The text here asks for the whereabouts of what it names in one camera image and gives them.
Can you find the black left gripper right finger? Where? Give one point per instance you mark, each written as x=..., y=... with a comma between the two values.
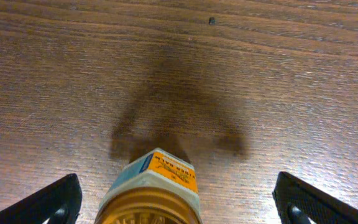
x=299, y=202

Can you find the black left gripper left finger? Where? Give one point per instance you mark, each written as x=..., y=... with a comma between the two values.
x=59, y=202

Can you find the small jar gold lid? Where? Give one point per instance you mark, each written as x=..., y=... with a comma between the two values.
x=156, y=188

